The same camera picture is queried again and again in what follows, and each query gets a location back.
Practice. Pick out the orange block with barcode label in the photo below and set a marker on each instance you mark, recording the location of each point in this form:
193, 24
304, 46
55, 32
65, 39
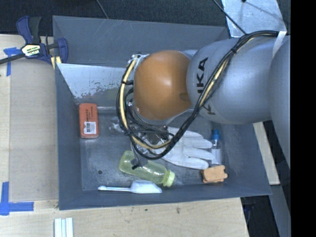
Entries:
89, 117

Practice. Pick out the yellow-green clear plastic bottle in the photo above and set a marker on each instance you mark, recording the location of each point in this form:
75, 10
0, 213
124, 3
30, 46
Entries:
148, 170

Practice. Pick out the white glove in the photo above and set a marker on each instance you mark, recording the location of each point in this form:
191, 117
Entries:
190, 152

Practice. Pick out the orange sponge piece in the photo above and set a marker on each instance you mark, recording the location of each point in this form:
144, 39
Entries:
214, 174

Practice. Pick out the grey metal bin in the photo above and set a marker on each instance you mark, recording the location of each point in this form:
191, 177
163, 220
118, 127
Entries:
98, 41

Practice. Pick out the white plastic scoop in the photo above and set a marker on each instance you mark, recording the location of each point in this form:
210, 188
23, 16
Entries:
145, 187

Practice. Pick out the small clear bottle blue cap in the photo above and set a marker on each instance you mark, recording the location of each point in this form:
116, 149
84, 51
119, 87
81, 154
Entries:
216, 149

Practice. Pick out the flat brown cardboard board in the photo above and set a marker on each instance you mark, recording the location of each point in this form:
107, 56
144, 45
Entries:
32, 132

